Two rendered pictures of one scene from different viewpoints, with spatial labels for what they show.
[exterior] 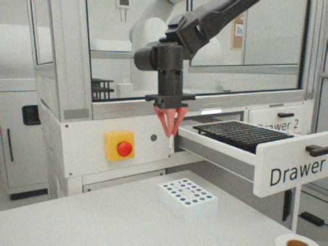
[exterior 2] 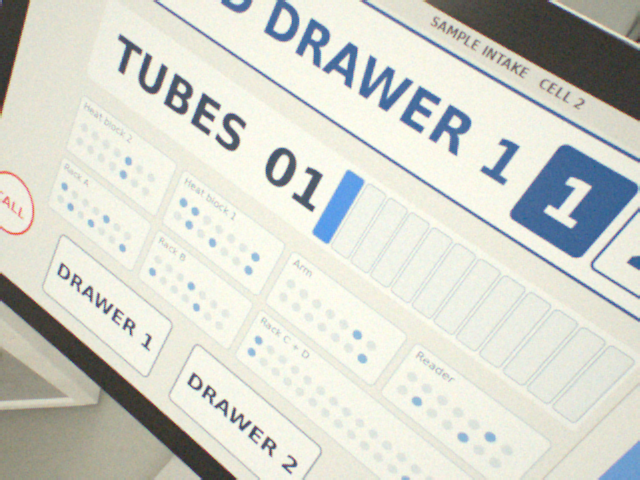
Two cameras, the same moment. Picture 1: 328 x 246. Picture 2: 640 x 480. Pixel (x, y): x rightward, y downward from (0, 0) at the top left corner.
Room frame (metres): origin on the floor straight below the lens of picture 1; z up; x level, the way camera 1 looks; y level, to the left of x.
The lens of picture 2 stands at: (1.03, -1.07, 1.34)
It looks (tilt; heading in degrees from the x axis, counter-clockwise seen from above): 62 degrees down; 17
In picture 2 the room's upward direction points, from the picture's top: 9 degrees clockwise
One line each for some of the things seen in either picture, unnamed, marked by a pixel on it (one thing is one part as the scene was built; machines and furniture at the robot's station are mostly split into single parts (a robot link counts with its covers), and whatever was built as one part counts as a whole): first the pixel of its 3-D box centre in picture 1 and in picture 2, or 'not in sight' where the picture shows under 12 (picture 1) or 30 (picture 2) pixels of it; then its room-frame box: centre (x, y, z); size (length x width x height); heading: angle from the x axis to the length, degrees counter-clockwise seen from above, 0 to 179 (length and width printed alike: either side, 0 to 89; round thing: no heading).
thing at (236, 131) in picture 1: (238, 141); not in sight; (0.74, -0.22, 0.87); 0.22 x 0.18 x 0.06; 29
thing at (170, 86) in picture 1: (170, 86); not in sight; (0.59, -0.01, 1.04); 0.10 x 0.07 x 0.07; 123
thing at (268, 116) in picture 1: (277, 122); not in sight; (0.99, -0.44, 0.87); 0.29 x 0.02 x 0.11; 119
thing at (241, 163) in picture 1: (236, 141); not in sight; (0.75, -0.22, 0.86); 0.40 x 0.26 x 0.06; 29
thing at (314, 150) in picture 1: (316, 149); not in sight; (0.54, -0.33, 0.91); 0.07 x 0.04 x 0.01; 119
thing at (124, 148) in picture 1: (123, 148); not in sight; (0.64, 0.10, 0.88); 0.04 x 0.03 x 0.04; 119
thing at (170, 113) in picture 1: (172, 116); not in sight; (0.60, -0.02, 0.97); 0.07 x 0.07 x 0.09; 33
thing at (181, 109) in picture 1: (167, 117); not in sight; (0.59, -0.01, 0.97); 0.07 x 0.07 x 0.09; 33
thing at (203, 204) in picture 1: (186, 198); not in sight; (0.56, -0.05, 0.78); 0.12 x 0.08 x 0.04; 30
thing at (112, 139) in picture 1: (119, 145); not in sight; (0.67, 0.12, 0.88); 0.07 x 0.05 x 0.07; 119
